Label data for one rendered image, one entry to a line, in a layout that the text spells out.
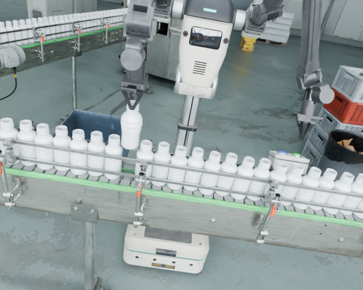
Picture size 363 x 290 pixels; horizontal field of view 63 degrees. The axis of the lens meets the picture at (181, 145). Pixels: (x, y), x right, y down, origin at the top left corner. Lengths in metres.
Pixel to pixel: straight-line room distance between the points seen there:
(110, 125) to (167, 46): 3.18
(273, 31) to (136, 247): 9.24
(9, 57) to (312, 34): 1.81
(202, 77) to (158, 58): 3.34
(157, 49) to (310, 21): 3.82
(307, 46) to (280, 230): 0.68
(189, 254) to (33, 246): 1.02
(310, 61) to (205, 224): 0.71
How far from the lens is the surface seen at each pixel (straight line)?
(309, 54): 1.17
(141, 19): 0.85
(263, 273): 2.27
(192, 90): 1.52
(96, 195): 1.12
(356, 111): 3.22
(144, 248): 1.89
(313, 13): 1.11
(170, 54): 4.71
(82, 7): 7.71
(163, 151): 1.00
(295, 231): 1.24
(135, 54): 0.79
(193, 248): 1.90
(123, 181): 1.09
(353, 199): 1.24
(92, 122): 1.68
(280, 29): 10.46
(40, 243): 2.24
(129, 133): 0.97
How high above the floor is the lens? 1.69
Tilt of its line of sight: 31 degrees down
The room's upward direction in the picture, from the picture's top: 11 degrees clockwise
